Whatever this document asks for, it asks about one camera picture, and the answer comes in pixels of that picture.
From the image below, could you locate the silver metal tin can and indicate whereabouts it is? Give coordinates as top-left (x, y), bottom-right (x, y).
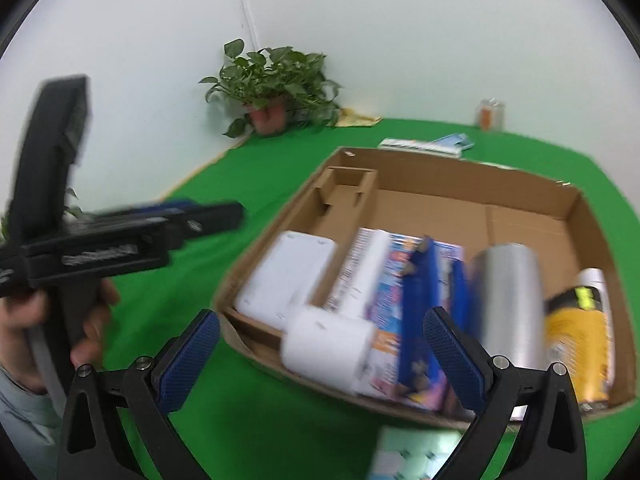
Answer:
top-left (470, 243), bottom-right (547, 370)

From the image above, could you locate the person's left hand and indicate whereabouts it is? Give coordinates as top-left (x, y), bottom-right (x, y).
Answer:
top-left (1, 280), bottom-right (120, 394)

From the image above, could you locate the white plastic rectangular case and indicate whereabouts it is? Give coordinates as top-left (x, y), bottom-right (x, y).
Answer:
top-left (234, 231), bottom-right (337, 330)

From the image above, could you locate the camera module on left gripper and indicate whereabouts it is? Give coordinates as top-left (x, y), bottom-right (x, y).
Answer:
top-left (8, 75), bottom-right (89, 245)

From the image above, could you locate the white handheld fan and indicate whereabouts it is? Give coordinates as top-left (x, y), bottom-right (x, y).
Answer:
top-left (280, 230), bottom-right (392, 394)

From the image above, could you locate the pastel rubik's cube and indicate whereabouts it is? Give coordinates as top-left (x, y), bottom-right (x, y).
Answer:
top-left (368, 427), bottom-right (462, 480)

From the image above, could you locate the grey sleeve forearm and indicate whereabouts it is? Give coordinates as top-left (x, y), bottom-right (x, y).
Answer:
top-left (1, 367), bottom-right (62, 479)

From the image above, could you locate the potted green plant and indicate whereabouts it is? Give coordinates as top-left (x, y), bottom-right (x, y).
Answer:
top-left (200, 38), bottom-right (341, 139)

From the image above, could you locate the white cosmetic tube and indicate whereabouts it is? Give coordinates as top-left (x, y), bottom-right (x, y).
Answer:
top-left (576, 268), bottom-right (615, 389)

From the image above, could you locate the colourful card box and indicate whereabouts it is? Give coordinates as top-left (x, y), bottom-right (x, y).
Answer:
top-left (326, 228), bottom-right (464, 412)

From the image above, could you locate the green tablecloth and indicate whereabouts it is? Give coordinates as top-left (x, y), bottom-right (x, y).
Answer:
top-left (98, 116), bottom-right (640, 480)

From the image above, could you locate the yellow label tea jar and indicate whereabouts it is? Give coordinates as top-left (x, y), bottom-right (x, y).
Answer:
top-left (544, 286), bottom-right (610, 411)

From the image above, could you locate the yellow cloth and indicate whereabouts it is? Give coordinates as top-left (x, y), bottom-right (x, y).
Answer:
top-left (335, 108), bottom-right (382, 128)

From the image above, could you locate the white blue packet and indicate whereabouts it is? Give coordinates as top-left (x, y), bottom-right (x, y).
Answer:
top-left (378, 133), bottom-right (475, 158)

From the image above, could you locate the small clear orange container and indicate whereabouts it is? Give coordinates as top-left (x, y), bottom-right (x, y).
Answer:
top-left (475, 99), bottom-right (506, 131)

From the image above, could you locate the brown cardboard box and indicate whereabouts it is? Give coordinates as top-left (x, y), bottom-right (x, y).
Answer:
top-left (213, 148), bottom-right (639, 413)

